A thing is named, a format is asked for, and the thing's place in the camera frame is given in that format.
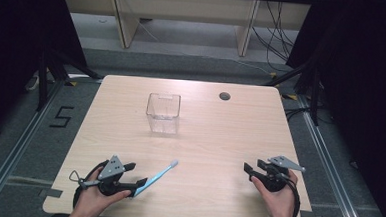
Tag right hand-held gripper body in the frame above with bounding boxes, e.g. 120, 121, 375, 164
258, 154, 308, 194

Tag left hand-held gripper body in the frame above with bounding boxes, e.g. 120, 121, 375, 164
76, 153, 138, 199

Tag blue toothbrush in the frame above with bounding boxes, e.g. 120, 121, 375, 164
131, 156, 179, 201

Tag person's right hand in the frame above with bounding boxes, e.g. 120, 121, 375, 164
248, 167, 300, 217

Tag person's left hand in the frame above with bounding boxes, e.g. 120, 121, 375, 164
73, 164, 134, 217

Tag clear plastic container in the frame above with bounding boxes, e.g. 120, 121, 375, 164
144, 92, 183, 136

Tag grey tape strip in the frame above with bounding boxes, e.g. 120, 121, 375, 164
38, 188, 65, 199

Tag black metal stand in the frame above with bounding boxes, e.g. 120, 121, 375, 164
35, 44, 106, 116
261, 56, 324, 127

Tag black curtain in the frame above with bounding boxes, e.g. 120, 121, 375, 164
276, 0, 386, 217
0, 0, 92, 151

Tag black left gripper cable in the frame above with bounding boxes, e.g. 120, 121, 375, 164
67, 157, 110, 212

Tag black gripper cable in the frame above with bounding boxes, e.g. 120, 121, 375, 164
67, 157, 110, 212
284, 176, 303, 217

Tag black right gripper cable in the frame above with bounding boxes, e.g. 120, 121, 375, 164
284, 176, 303, 217

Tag aluminium floor rail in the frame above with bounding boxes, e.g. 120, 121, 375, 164
290, 93, 374, 217
0, 75, 66, 217

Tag bundle of black hanging cables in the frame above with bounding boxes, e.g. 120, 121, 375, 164
249, 0, 302, 74

